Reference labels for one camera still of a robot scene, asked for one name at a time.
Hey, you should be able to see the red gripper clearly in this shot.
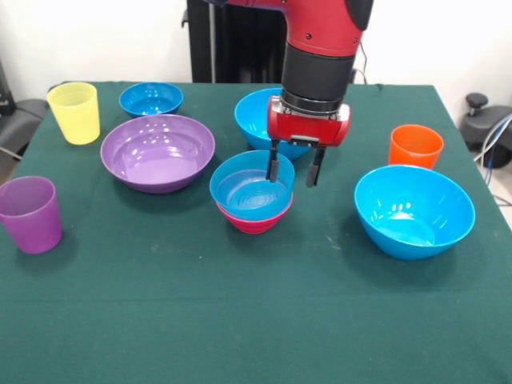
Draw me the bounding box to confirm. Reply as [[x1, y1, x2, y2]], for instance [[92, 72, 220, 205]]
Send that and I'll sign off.
[[265, 94, 353, 189]]

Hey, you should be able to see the large blue bowl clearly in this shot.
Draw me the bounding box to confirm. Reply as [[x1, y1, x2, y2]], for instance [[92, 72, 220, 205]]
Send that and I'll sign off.
[[353, 164, 477, 262], [234, 87, 322, 162]]

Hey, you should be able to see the dark green tablecloth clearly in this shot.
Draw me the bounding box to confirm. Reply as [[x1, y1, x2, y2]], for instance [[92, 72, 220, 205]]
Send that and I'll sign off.
[[0, 81, 512, 384]]

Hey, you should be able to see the black wall cable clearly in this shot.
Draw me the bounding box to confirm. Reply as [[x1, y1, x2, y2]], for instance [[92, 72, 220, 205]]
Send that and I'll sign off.
[[353, 40, 370, 85]]

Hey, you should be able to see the small dark blue bowl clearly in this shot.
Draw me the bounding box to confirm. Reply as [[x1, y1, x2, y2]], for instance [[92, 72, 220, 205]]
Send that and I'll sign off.
[[118, 82, 185, 118]]

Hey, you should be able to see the small red bowl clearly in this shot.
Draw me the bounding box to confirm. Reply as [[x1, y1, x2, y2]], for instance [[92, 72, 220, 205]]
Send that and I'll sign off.
[[215, 191, 295, 235]]

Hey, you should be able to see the dark grey chair base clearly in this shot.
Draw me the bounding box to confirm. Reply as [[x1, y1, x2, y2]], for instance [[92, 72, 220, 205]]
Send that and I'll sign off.
[[459, 92, 512, 169]]

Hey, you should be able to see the wide purple bowl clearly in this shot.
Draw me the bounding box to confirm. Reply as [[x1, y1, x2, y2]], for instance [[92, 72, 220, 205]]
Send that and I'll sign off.
[[99, 114, 217, 195]]

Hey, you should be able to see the yellow cup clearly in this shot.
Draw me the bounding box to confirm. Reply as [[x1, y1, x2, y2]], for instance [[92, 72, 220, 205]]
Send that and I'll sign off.
[[46, 82, 101, 146]]

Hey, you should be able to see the grey padded chair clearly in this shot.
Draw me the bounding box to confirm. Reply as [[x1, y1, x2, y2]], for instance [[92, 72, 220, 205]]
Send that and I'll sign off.
[[0, 59, 46, 162]]

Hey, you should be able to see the bundle of light cables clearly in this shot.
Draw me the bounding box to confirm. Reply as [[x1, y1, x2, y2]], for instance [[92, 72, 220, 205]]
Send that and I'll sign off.
[[474, 114, 512, 209]]

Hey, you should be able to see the orange cup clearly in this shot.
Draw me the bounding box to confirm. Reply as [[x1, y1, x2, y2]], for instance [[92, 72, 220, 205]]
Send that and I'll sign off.
[[388, 124, 445, 170]]

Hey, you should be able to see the purple cup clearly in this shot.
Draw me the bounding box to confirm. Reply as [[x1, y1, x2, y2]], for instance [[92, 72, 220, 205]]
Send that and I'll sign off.
[[0, 175, 63, 255]]

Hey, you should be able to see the translucent light blue bowl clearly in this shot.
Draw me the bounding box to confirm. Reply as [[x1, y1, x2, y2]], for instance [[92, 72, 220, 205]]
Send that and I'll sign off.
[[209, 150, 297, 222]]

